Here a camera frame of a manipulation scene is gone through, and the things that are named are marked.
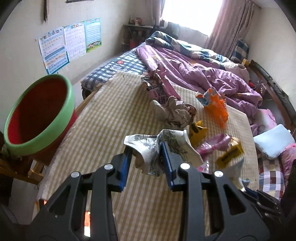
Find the blue plaid bedsheet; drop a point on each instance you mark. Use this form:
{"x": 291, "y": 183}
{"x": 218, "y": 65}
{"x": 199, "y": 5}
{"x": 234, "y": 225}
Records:
{"x": 127, "y": 62}

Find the blue patchwork blanket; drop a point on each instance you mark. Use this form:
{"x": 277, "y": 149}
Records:
{"x": 194, "y": 52}

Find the white sketch-printed paper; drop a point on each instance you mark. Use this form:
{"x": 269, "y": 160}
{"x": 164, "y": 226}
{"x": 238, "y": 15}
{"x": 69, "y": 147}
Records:
{"x": 159, "y": 152}

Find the yellow snack bag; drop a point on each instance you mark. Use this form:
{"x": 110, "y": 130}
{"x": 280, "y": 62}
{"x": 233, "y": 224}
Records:
{"x": 235, "y": 150}

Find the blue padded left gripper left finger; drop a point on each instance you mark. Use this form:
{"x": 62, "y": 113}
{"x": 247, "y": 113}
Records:
{"x": 63, "y": 215}

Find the orange plastic wrapper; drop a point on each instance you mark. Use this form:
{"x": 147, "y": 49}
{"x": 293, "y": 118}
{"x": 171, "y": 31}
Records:
{"x": 214, "y": 105}

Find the left learning chart poster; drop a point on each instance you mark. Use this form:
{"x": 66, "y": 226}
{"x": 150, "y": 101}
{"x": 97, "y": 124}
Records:
{"x": 53, "y": 50}

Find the pink printed snack bag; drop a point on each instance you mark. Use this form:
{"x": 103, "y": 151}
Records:
{"x": 158, "y": 86}

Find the plaid pillow by curtain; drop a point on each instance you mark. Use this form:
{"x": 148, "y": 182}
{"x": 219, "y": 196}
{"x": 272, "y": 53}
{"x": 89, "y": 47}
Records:
{"x": 240, "y": 52}

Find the purple quilt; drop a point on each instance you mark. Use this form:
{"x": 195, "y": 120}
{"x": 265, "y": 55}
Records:
{"x": 199, "y": 76}

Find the left pink curtain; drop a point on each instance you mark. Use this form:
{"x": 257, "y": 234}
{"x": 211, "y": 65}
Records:
{"x": 156, "y": 8}

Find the smartphone with lit screen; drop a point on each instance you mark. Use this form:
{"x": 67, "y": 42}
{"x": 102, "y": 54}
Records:
{"x": 87, "y": 224}

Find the learning chart poster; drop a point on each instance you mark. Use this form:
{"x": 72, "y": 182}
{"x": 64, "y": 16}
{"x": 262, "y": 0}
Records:
{"x": 53, "y": 50}
{"x": 75, "y": 40}

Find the yellow snack box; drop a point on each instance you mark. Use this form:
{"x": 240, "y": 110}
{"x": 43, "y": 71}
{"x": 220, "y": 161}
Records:
{"x": 197, "y": 132}

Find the colourful patchwork sheet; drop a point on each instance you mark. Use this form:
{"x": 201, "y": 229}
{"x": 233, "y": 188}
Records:
{"x": 271, "y": 178}

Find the pink curtain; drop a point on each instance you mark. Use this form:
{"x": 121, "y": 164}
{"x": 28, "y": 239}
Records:
{"x": 232, "y": 24}
{"x": 156, "y": 8}

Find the right pink curtain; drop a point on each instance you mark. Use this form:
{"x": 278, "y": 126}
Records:
{"x": 232, "y": 24}

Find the beige checkered mat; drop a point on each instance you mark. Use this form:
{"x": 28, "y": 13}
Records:
{"x": 118, "y": 115}

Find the brown paper bag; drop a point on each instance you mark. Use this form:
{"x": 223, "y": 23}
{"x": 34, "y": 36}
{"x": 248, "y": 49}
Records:
{"x": 174, "y": 113}

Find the light blue pillow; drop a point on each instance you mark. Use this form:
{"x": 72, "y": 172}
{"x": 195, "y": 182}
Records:
{"x": 273, "y": 142}

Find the pink foil wrapper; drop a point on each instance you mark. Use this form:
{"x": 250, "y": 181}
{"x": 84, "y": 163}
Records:
{"x": 219, "y": 142}

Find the dark side desk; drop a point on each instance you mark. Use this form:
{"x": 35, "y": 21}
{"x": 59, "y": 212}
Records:
{"x": 134, "y": 35}

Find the right green learning poster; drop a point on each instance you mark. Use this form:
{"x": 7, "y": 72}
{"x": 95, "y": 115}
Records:
{"x": 92, "y": 34}

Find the middle learning chart poster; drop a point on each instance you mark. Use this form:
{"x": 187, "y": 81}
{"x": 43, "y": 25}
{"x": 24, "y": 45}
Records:
{"x": 75, "y": 40}

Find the red bin with green rim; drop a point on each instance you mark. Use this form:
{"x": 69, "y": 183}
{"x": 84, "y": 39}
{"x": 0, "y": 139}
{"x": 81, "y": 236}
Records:
{"x": 40, "y": 119}

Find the dark wooden headboard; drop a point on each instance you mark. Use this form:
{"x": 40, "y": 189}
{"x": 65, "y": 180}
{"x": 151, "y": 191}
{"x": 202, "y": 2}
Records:
{"x": 274, "y": 98}

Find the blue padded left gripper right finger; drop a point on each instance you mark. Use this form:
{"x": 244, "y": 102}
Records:
{"x": 212, "y": 207}

